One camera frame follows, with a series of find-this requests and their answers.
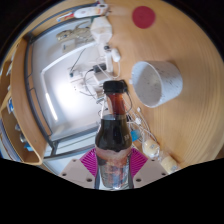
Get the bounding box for white lotion pump bottle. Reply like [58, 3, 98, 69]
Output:
[57, 3, 109, 23]

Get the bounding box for white power strip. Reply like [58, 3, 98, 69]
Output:
[104, 54, 114, 73]

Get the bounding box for blue and white tube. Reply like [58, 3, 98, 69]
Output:
[129, 129, 141, 143]

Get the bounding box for dark drink bottle black cap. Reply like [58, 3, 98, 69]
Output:
[94, 79, 134, 191]

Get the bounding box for white power adapter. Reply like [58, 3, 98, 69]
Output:
[94, 71, 108, 87]

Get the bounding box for white box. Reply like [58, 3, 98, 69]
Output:
[89, 16, 114, 44]

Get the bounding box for small white earbud case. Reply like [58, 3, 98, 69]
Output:
[110, 48, 122, 63]

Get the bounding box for wooden tree figurine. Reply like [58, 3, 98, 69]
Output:
[55, 26, 91, 43]

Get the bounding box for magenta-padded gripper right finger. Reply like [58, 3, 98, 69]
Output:
[126, 147, 169, 188]

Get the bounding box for bagged yellow bread bun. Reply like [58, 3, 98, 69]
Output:
[159, 154, 179, 174]
[141, 138, 160, 158]

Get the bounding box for white earphones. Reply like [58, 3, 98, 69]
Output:
[128, 105, 158, 141]

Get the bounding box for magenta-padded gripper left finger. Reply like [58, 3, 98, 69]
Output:
[59, 147, 100, 190]

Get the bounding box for white desk lamp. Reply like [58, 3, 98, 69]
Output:
[40, 41, 101, 122]

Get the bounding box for grey metal desk frame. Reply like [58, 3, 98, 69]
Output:
[23, 19, 101, 159]

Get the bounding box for white speckled cup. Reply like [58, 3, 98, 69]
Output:
[130, 60, 184, 109]

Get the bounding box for wooden shelf unit with items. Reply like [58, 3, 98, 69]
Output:
[0, 36, 48, 166]

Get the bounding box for flat round red coaster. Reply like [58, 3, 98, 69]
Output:
[131, 5, 157, 30]

